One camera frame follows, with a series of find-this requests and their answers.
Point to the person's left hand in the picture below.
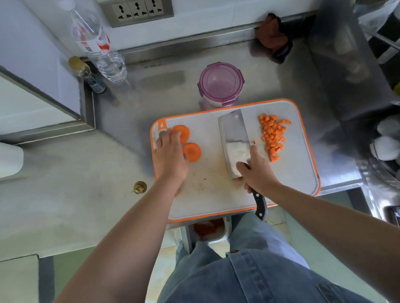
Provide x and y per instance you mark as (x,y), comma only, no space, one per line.
(171,159)

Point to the person's right hand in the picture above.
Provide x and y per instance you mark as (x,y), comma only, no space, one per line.
(259,175)

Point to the round carrot slice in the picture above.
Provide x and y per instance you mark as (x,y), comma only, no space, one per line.
(193,152)
(185,131)

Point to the brown carrot top stub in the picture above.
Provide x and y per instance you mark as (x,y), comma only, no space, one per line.
(140,187)

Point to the pile of diced carrot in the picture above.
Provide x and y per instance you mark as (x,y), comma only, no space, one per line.
(271,133)

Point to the purple lidded container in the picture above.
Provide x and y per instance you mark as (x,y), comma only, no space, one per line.
(221,81)

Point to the person's right forearm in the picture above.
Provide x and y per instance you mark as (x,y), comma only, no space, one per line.
(350,234)

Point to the person's left forearm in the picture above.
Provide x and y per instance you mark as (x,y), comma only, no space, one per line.
(119,268)

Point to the white orange-rimmed cutting board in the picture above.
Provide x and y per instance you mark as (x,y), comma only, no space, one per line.
(293,176)

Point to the blue denim trousers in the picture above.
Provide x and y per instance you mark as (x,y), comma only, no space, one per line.
(256,235)

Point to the white waste bin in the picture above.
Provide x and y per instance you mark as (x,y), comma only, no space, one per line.
(227,229)

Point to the pale green cabinet front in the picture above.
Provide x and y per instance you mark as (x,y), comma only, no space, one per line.
(71,272)
(320,250)

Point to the small gold-capped bottle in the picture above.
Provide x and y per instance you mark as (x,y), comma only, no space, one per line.
(96,83)

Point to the blue denim shirt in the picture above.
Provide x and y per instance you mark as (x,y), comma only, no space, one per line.
(267,283)

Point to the clear plastic water bottle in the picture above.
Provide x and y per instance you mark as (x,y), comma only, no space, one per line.
(112,66)

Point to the clear round basin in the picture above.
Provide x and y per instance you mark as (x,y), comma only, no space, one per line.
(373,173)

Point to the group of seasoning bottles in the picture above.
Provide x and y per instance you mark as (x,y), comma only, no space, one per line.
(384,147)

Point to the dark red cloth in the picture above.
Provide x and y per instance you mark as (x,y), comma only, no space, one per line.
(270,35)

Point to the white and black bag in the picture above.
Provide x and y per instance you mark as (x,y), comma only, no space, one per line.
(383,11)

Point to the grey wall socket panel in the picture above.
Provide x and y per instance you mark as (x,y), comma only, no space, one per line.
(135,8)

